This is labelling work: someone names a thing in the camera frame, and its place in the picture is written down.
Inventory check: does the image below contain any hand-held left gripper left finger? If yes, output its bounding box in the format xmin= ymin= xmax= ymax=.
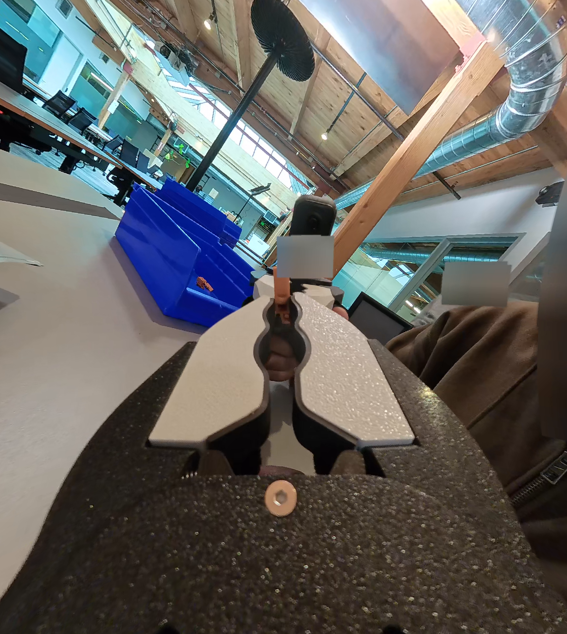
xmin=148 ymin=296 xmax=271 ymax=447

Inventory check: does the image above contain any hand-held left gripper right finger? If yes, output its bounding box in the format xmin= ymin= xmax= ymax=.
xmin=291 ymin=292 xmax=416 ymax=447

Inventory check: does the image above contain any blue plastic bin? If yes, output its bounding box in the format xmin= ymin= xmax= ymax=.
xmin=162 ymin=177 xmax=243 ymax=248
xmin=115 ymin=182 xmax=267 ymax=329

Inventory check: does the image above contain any person's right forearm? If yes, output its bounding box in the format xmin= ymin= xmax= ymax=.
xmin=385 ymin=302 xmax=544 ymax=437

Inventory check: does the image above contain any grey desk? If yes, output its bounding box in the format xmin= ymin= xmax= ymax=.
xmin=0 ymin=136 xmax=284 ymax=634

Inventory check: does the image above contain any black screen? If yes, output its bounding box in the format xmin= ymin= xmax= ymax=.
xmin=348 ymin=292 xmax=414 ymax=346

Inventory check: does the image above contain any black tripod stand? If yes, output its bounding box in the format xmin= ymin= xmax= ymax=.
xmin=240 ymin=183 xmax=273 ymax=224

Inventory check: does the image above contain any black column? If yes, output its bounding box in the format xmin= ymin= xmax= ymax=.
xmin=184 ymin=47 xmax=284 ymax=193

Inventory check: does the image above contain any black round ceiling disc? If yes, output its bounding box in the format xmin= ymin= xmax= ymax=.
xmin=250 ymin=0 xmax=316 ymax=82

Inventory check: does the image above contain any black office chair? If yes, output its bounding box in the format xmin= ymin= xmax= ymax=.
xmin=106 ymin=139 xmax=138 ymax=206

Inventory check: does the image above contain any black projector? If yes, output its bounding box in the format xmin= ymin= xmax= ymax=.
xmin=535 ymin=181 xmax=565 ymax=206

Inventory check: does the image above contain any brown jacket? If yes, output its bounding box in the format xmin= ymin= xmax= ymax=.
xmin=504 ymin=431 xmax=567 ymax=634

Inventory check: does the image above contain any long wooden-edged table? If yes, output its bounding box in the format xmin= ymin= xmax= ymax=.
xmin=0 ymin=74 xmax=165 ymax=191

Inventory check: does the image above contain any wooden post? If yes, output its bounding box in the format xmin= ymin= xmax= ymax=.
xmin=332 ymin=42 xmax=506 ymax=270

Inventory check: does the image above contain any silver ventilation duct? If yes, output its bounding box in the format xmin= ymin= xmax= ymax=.
xmin=335 ymin=0 xmax=567 ymax=211

